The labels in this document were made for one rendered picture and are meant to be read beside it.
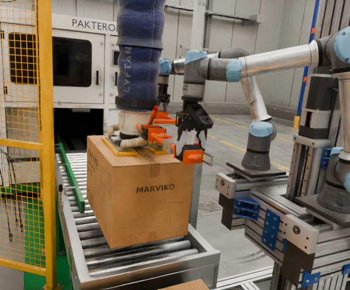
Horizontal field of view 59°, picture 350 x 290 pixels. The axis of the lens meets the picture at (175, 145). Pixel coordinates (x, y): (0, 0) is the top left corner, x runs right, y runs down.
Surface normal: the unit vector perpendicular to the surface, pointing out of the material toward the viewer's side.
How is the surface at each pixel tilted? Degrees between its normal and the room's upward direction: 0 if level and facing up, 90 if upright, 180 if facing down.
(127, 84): 73
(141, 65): 68
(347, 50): 83
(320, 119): 90
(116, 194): 90
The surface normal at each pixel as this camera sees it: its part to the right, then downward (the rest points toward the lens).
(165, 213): 0.43, 0.25
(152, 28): 0.59, 0.38
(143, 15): 0.11, -0.01
